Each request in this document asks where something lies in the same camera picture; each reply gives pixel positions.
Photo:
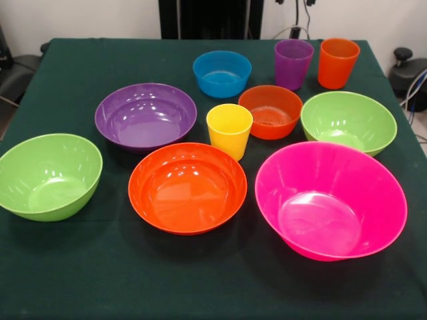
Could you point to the purple plastic cup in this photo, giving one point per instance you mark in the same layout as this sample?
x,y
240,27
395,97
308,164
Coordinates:
x,y
293,70

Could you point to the green plastic bowl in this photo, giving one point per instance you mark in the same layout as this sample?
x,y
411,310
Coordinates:
x,y
347,116
50,173

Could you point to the black power plug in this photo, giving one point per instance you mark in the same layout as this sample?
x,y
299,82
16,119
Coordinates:
x,y
295,32

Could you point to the orange plastic cup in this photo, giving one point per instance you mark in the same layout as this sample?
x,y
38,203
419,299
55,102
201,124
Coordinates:
x,y
337,70

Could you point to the blue plastic bowl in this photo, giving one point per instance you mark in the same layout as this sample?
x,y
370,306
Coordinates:
x,y
221,86

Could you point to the small orange plastic bowl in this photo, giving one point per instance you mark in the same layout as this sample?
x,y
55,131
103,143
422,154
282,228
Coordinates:
x,y
272,126

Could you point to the yellow plastic cup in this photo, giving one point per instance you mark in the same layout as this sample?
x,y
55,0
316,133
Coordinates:
x,y
230,136

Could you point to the purple plastic bowl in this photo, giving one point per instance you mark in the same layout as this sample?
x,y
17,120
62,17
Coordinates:
x,y
143,120

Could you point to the pink plastic bowl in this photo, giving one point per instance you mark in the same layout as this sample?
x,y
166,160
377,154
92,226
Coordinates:
x,y
327,200

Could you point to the large orange plastic bowl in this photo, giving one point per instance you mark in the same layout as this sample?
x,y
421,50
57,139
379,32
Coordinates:
x,y
187,193

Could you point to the black chair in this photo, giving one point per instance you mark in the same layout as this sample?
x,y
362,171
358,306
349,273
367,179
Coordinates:
x,y
16,76

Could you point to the dark green tablecloth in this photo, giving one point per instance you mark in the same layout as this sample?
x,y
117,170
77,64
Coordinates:
x,y
100,273

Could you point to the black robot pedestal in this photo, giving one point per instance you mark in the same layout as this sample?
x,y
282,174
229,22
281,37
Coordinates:
x,y
213,16

